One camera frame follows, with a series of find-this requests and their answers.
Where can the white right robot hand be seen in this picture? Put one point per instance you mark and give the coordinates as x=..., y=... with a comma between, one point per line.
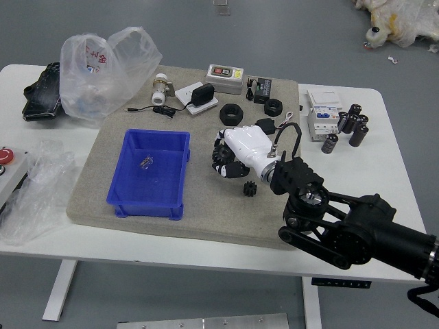
x=247, y=144

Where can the small black gear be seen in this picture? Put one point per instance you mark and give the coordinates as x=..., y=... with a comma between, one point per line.
x=250, y=189

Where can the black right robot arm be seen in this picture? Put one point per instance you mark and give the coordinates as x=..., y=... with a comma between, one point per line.
x=377, y=233

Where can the big black hex nut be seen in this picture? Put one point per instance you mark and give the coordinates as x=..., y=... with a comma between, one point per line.
x=230, y=114

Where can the small black hex nut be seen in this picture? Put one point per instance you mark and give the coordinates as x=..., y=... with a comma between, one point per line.
x=273, y=107

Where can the blue plastic box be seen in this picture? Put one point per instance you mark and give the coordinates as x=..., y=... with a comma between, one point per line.
x=147, y=192

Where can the grey emergency stop box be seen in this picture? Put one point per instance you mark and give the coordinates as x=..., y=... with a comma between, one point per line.
x=12, y=174

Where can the black module with green terminal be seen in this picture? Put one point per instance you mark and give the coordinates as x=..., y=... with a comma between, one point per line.
x=263, y=89

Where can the black power adapter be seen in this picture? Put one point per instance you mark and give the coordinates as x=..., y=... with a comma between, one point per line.
x=203, y=94

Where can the grey-brown mat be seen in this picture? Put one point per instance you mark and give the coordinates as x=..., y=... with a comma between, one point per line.
x=205, y=205

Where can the white circuit breaker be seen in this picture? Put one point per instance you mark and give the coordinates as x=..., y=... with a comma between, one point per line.
x=320, y=123

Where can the small clear plastic item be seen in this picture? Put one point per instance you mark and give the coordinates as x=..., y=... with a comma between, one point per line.
x=145, y=163

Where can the white and brass valve fitting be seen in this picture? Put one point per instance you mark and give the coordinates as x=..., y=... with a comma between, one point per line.
x=159, y=89

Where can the white table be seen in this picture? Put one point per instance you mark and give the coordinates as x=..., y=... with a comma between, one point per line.
x=171, y=252

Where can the clear plastic piece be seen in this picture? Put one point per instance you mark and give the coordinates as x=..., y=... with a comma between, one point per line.
x=222, y=7

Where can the black table control panel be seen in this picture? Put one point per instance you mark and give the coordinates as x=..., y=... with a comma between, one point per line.
x=339, y=283

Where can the white paper scrap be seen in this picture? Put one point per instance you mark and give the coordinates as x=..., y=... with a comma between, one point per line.
x=393, y=59

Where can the white plastic bag red print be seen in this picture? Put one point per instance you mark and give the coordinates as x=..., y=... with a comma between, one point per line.
x=85, y=82

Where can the black pouch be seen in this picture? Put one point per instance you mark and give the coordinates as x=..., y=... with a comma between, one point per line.
x=39, y=94

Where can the clear plastic bag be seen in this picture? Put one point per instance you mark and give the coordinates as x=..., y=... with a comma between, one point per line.
x=37, y=192

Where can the white push-button switch box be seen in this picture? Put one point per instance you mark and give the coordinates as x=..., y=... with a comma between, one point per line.
x=225, y=80

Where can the white wall socket plate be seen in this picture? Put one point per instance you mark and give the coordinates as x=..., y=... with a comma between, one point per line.
x=183, y=94

